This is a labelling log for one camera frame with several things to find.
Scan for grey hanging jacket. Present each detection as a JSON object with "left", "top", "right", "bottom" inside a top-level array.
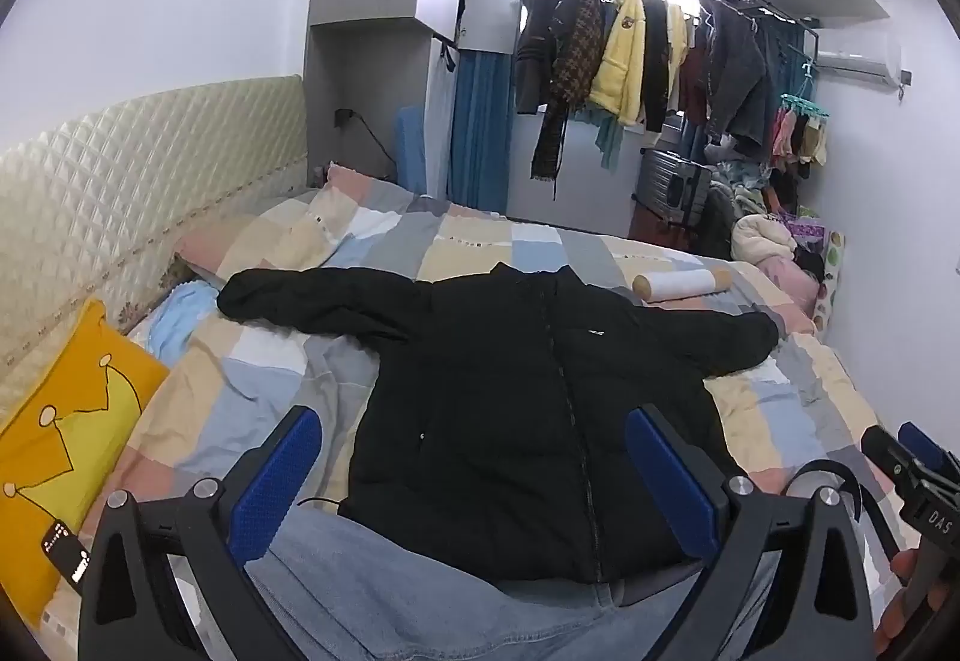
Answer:
[{"left": 703, "top": 1, "right": 782, "bottom": 150}]

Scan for person's blue jeans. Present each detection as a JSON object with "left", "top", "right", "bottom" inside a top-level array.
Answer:
[{"left": 244, "top": 507, "right": 781, "bottom": 661}]

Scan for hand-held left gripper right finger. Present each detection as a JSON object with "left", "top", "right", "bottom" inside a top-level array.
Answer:
[{"left": 624, "top": 404, "right": 878, "bottom": 661}]

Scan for cream quilted headboard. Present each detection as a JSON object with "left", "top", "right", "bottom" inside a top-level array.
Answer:
[{"left": 0, "top": 74, "right": 310, "bottom": 441}]

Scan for light blue cloth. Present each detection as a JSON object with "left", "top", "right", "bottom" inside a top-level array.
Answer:
[{"left": 146, "top": 286, "right": 227, "bottom": 371}]

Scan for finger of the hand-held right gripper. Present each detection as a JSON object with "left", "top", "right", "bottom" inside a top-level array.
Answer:
[
  {"left": 898, "top": 421, "right": 960, "bottom": 482},
  {"left": 860, "top": 425, "right": 917, "bottom": 501}
]

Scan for cream plush blanket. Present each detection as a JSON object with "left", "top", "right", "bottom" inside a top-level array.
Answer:
[{"left": 730, "top": 214, "right": 798, "bottom": 266}]

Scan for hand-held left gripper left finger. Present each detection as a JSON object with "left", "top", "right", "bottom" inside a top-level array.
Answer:
[{"left": 79, "top": 404, "right": 323, "bottom": 661}]

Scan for white air conditioner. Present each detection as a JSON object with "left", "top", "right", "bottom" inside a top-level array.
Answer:
[{"left": 814, "top": 27, "right": 905, "bottom": 90}]

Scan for green sock hanger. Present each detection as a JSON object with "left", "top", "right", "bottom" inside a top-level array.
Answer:
[{"left": 769, "top": 93, "right": 834, "bottom": 169}]

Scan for black puffer jacket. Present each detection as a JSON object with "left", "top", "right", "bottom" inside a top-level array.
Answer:
[{"left": 216, "top": 261, "right": 785, "bottom": 587}]

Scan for black hanging coat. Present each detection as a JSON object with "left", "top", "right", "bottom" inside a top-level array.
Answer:
[{"left": 513, "top": 0, "right": 580, "bottom": 116}]

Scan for dark red hanging garment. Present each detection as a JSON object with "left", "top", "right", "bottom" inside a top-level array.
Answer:
[{"left": 677, "top": 42, "right": 713, "bottom": 127}]

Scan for yellow cartoon pillow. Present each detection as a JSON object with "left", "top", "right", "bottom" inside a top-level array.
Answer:
[{"left": 0, "top": 297, "right": 172, "bottom": 608}]

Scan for grey suitcase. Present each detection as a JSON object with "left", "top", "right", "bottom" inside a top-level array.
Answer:
[{"left": 632, "top": 147, "right": 713, "bottom": 236}]

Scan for pastel patchwork bedspread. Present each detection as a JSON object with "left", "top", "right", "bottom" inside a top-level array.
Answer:
[{"left": 112, "top": 162, "right": 912, "bottom": 561}]

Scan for blue curtain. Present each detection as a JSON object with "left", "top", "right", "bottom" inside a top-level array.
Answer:
[{"left": 448, "top": 50, "right": 518, "bottom": 217}]

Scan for houndstooth hanging coat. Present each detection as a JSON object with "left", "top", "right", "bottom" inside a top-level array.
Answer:
[{"left": 550, "top": 0, "right": 605, "bottom": 109}]

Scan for pale yellow hanging garment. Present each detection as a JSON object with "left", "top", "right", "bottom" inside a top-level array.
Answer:
[{"left": 664, "top": 1, "right": 696, "bottom": 109}]

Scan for person's right hand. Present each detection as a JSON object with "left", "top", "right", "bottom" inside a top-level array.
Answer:
[{"left": 874, "top": 547, "right": 938, "bottom": 658}]

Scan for black hanging garment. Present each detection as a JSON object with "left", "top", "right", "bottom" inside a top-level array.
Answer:
[{"left": 640, "top": 0, "right": 674, "bottom": 135}]

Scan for black remote control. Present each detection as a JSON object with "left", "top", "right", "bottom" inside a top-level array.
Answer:
[{"left": 41, "top": 518, "right": 93, "bottom": 587}]

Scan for pastel patchwork pillow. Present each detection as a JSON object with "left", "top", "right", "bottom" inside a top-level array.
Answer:
[{"left": 174, "top": 162, "right": 451, "bottom": 291}]

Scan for teal hanging cloth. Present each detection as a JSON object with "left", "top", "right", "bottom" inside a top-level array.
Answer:
[{"left": 595, "top": 106, "right": 625, "bottom": 172}]

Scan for pile of clothes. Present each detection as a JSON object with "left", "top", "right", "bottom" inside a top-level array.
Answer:
[{"left": 703, "top": 136, "right": 797, "bottom": 244}]

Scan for dark hanging scarf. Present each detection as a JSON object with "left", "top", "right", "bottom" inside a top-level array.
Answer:
[{"left": 530, "top": 97, "right": 572, "bottom": 187}]

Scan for yellow hanging jacket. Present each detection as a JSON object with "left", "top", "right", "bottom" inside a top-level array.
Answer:
[{"left": 588, "top": 0, "right": 648, "bottom": 131}]

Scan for white paper roll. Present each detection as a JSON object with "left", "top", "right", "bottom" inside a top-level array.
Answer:
[{"left": 632, "top": 268, "right": 733, "bottom": 303}]

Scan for black strap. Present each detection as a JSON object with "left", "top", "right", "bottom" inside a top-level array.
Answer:
[{"left": 782, "top": 458, "right": 905, "bottom": 561}]

